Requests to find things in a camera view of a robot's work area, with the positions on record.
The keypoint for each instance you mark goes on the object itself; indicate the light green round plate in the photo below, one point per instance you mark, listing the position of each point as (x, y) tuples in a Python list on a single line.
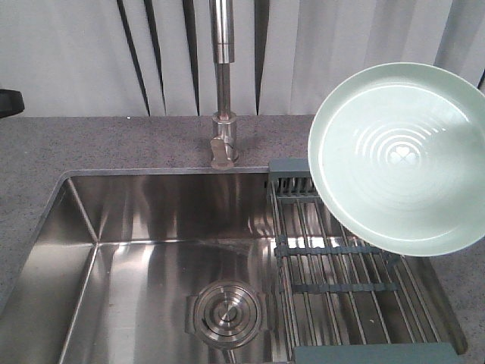
[(396, 153)]

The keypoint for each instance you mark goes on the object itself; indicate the grey metal drying rack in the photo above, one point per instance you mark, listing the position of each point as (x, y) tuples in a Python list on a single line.
[(344, 300)]

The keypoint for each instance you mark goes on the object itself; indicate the brushed steel faucet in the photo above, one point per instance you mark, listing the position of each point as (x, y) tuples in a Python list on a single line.
[(223, 143)]

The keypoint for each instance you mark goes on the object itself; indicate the round steel sink drain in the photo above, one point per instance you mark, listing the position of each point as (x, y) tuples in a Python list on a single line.
[(227, 315)]

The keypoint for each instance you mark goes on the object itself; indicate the stainless steel sink basin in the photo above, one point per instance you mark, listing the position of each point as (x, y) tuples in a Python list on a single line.
[(117, 253)]

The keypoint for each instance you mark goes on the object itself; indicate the white pleated curtain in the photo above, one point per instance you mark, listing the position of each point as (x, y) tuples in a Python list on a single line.
[(155, 58)]

